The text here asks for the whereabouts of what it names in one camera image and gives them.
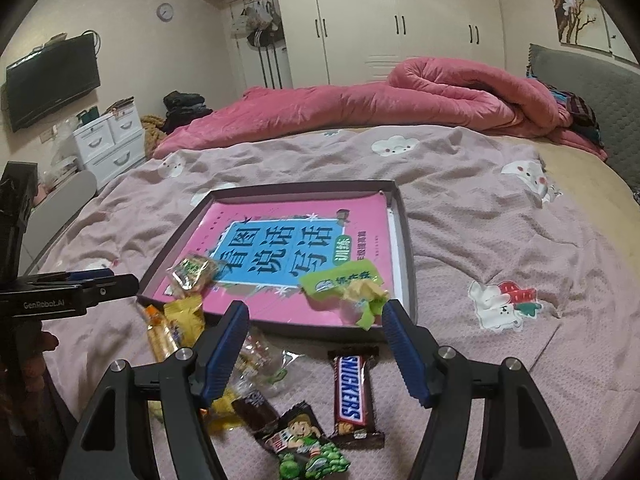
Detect black cartoon green pea packet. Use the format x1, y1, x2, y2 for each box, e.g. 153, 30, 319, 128
265, 401, 351, 480

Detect dark brown chocolate packet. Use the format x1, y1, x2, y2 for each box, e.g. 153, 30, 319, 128
231, 392, 281, 443

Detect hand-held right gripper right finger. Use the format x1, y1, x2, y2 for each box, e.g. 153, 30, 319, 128
381, 299, 583, 480

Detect white drawer cabinet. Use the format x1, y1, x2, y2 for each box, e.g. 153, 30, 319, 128
72, 105, 147, 191

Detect brown wrapped chocolate bar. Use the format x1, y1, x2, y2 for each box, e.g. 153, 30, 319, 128
327, 346, 386, 450

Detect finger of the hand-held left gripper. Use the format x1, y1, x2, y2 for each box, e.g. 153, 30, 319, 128
20, 268, 117, 285
80, 274, 140, 308

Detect grey padded headboard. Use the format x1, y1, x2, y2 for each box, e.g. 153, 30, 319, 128
527, 43, 640, 201

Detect opened lime green snack packet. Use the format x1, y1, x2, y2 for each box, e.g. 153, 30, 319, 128
299, 259, 392, 331

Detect person's left hand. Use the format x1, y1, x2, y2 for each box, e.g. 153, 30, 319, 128
20, 329, 60, 391

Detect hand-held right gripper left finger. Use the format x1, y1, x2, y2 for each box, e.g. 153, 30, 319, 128
59, 301, 251, 480

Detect black wall television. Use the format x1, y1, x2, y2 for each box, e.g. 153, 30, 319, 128
5, 34, 102, 133

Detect striped folded clothes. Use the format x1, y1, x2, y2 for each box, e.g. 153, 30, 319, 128
542, 82, 603, 148

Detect flower wall painting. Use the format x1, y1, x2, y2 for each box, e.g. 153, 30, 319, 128
540, 0, 640, 66

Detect pink printed bedsheet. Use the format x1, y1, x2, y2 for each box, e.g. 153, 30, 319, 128
22, 125, 640, 480

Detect dark shallow cardboard tray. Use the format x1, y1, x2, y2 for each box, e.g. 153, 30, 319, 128
136, 180, 418, 343

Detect white glossy wardrobe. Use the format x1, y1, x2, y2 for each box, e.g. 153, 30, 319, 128
195, 0, 506, 88

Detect brown knitted blanket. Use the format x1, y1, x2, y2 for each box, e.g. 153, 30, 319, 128
140, 115, 168, 161

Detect pink quilt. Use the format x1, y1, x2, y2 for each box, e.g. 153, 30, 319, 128
152, 57, 608, 161

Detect hanging bags and hats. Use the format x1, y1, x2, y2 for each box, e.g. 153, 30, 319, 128
232, 0, 283, 48

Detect small green yellow candy packet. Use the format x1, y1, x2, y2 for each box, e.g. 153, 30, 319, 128
167, 255, 221, 293

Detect pink and blue book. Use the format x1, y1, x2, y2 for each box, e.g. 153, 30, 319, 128
165, 197, 401, 328

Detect orange snack bar packet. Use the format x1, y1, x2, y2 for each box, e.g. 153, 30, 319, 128
144, 304, 181, 363

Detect dark clothes pile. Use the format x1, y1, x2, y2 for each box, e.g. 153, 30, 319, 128
162, 91, 216, 133

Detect clear snack packet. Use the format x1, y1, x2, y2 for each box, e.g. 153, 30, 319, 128
235, 327, 306, 396

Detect beige bed sheet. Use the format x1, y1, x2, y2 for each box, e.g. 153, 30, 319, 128
530, 137, 640, 411

